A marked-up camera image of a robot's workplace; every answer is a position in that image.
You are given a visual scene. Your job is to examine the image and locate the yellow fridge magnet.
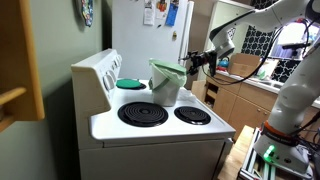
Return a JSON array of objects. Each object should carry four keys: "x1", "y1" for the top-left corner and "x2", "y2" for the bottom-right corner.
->
[{"x1": 172, "y1": 31, "x2": 177, "y2": 40}]

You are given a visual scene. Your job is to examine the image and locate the white electric stove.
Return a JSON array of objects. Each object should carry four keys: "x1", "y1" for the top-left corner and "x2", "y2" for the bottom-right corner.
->
[{"x1": 71, "y1": 49, "x2": 235, "y2": 180}]

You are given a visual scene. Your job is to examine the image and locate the wooden kitchen cabinets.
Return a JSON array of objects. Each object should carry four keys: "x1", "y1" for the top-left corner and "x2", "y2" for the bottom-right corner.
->
[{"x1": 191, "y1": 71, "x2": 320, "y2": 143}]

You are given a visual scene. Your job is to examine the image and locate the white refrigerator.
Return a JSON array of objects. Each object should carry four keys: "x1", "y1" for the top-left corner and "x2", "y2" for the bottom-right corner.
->
[{"x1": 112, "y1": 0, "x2": 194, "y2": 79}]

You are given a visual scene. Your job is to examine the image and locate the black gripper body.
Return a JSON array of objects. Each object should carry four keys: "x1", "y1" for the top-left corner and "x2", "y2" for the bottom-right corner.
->
[{"x1": 187, "y1": 50, "x2": 217, "y2": 76}]

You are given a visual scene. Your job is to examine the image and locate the blue kettle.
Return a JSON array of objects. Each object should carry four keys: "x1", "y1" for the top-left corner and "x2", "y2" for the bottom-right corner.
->
[{"x1": 218, "y1": 57, "x2": 229, "y2": 68}]

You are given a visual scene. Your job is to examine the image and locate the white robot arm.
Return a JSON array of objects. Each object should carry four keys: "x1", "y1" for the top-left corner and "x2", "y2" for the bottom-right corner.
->
[{"x1": 188, "y1": 0, "x2": 320, "y2": 179}]

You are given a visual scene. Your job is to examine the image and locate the cardboard box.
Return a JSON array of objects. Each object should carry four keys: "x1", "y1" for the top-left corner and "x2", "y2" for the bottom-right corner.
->
[{"x1": 228, "y1": 53, "x2": 260, "y2": 77}]

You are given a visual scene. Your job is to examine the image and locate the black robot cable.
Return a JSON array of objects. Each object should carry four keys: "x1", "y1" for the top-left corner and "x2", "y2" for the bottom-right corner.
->
[{"x1": 201, "y1": 26, "x2": 284, "y2": 86}]

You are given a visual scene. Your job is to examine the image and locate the white bin with green lid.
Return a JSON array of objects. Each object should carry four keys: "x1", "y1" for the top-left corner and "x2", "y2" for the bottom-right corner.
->
[{"x1": 148, "y1": 59, "x2": 187, "y2": 107}]

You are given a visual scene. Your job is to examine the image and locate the colourful decorative wall plate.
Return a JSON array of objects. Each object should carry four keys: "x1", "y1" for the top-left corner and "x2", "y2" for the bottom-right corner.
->
[{"x1": 81, "y1": 0, "x2": 93, "y2": 27}]

